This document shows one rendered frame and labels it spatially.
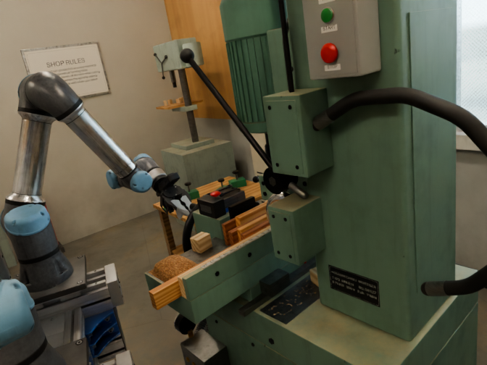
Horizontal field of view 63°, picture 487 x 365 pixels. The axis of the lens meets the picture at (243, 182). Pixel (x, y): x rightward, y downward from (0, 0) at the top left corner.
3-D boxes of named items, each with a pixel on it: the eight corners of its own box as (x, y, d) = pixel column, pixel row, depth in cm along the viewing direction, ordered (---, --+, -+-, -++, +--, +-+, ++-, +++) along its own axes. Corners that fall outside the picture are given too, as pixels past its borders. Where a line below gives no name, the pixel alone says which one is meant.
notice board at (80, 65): (110, 93, 369) (97, 41, 355) (111, 93, 368) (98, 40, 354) (38, 106, 335) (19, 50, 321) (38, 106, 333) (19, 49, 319)
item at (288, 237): (301, 240, 90) (295, 191, 86) (326, 248, 85) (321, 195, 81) (272, 258, 84) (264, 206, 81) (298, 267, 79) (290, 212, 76)
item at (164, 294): (336, 200, 125) (335, 188, 124) (341, 201, 123) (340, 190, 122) (152, 307, 85) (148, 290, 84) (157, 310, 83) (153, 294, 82)
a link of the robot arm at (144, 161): (130, 171, 156) (149, 164, 161) (143, 187, 150) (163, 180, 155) (129, 155, 151) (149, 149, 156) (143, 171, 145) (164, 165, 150)
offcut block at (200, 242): (204, 243, 110) (201, 231, 109) (212, 246, 108) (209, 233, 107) (192, 250, 107) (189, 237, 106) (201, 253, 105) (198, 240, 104)
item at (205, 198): (226, 197, 126) (223, 181, 124) (249, 203, 118) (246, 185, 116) (193, 212, 118) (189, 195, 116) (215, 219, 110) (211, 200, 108)
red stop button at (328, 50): (324, 63, 63) (322, 43, 62) (340, 61, 61) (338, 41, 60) (319, 64, 63) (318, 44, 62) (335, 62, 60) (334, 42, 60)
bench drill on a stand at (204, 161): (216, 204, 403) (185, 42, 355) (251, 218, 353) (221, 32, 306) (174, 220, 378) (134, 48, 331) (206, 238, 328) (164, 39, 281)
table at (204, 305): (280, 205, 145) (278, 190, 143) (352, 221, 123) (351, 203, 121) (131, 282, 109) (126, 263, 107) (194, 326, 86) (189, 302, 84)
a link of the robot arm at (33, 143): (2, 245, 120) (27, 66, 117) (-4, 233, 131) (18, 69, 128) (46, 245, 127) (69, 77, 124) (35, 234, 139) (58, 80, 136)
